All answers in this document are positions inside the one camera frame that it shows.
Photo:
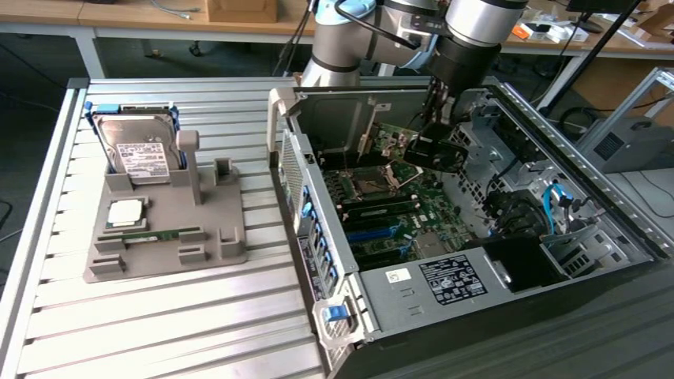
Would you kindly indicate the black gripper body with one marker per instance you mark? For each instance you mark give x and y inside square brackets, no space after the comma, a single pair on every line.
[464,63]

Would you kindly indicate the graphics card with black fan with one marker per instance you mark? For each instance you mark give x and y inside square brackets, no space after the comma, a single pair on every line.
[437,152]

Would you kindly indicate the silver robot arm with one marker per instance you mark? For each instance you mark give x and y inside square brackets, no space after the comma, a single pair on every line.
[342,47]

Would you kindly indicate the small orange black box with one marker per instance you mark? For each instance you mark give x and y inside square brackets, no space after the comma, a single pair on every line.
[529,32]

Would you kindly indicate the metal drive cage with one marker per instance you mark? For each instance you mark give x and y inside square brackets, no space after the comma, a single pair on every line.
[490,158]

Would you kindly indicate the metal socket cover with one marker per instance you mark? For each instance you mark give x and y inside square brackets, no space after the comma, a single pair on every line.
[402,177]

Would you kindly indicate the small white box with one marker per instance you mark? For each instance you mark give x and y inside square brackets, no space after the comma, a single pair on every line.
[569,36]

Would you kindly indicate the CPU socket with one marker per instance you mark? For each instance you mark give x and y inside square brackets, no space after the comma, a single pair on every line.
[369,183]

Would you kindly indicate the black stand pole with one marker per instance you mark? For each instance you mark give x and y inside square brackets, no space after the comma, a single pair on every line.
[597,51]

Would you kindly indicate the green motherboard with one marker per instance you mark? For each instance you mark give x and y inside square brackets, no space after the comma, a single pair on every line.
[437,209]

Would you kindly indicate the black RAM slot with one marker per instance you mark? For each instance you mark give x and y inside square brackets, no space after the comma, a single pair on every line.
[379,205]
[382,215]

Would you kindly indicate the black monitor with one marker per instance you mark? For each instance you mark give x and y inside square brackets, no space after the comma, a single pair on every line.
[596,4]

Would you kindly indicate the open PC case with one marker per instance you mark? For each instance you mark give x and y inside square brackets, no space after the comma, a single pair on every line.
[291,158]

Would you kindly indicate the long blue expansion slot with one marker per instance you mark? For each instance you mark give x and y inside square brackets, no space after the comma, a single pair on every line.
[374,233]

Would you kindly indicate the silver chipset heatsink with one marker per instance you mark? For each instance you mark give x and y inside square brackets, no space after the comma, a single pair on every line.
[432,245]

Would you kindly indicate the grey computer tower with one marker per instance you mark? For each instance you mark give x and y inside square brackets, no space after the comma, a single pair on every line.
[632,150]

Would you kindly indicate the folded brown cardboard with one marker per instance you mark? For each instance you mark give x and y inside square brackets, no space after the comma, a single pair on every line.
[661,19]

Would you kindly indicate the brown cardboard box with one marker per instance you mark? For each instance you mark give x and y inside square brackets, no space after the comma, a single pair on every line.
[237,10]

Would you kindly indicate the metal disk bay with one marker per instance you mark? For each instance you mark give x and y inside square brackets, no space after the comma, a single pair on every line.
[574,256]

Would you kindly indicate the grey power supply unit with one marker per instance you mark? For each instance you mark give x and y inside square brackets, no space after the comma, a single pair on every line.
[401,304]

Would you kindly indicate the grey printed parts rack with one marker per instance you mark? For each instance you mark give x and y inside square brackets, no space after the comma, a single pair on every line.
[174,213]

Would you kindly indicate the blue case latch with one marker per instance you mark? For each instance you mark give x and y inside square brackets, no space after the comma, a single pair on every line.
[334,314]

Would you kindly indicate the hard disk in blue caddy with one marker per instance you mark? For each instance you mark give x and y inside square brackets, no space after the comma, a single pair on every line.
[137,150]

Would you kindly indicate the green RAM stick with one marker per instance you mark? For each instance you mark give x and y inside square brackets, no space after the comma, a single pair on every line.
[153,236]

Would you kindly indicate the silver CPU chip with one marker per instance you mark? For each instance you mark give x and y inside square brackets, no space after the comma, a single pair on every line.
[126,213]

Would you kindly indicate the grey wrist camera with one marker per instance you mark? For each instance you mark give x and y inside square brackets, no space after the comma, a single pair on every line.
[416,23]

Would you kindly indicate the aluminium profile frame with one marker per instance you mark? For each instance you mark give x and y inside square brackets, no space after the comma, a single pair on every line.
[645,88]

